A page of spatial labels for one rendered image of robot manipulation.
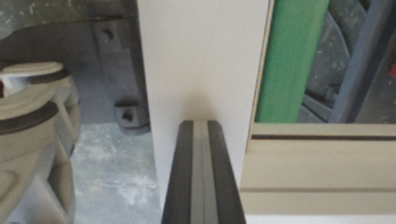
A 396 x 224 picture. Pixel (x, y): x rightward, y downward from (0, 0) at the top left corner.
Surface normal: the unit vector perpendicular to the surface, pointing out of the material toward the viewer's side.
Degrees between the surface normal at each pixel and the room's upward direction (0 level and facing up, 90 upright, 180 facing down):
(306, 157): 90
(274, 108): 0
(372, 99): 0
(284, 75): 0
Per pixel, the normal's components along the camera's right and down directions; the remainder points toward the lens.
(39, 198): 0.19, 0.46
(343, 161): 0.02, -0.88
